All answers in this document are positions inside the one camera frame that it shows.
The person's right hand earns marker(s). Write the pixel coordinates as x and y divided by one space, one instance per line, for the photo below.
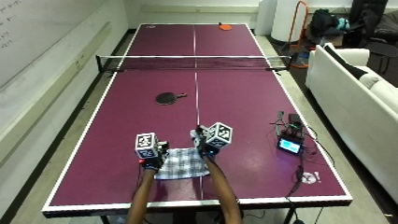
201 144

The person's left hand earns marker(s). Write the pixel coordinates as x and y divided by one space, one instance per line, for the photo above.
154 158

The plaid grey white cloth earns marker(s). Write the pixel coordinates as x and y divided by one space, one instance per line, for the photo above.
182 164

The white marker cube left glove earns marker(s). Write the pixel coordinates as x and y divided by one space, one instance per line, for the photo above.
145 145

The white marker cube glove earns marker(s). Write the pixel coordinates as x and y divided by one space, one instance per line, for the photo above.
145 145
218 135

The white marker cube right glove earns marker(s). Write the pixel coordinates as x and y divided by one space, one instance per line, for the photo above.
218 135

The black table tennis paddle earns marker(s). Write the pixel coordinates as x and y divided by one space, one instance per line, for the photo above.
166 98

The small screen electronics device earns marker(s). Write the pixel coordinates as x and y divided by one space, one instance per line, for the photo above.
290 137

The table tennis net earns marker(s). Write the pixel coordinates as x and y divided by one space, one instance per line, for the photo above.
193 62

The orange table tennis paddle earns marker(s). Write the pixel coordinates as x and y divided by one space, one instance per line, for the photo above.
224 26

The white sofa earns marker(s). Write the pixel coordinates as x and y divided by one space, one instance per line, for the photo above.
355 99

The white round column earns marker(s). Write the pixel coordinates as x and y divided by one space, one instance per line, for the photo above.
286 19

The whiteboard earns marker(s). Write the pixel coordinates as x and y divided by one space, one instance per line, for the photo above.
37 34

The black bag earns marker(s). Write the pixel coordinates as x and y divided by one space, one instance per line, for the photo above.
326 21

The black office chair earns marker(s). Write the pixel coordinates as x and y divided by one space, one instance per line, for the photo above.
373 34

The orange metal frame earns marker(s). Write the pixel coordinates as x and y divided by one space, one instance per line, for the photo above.
298 34

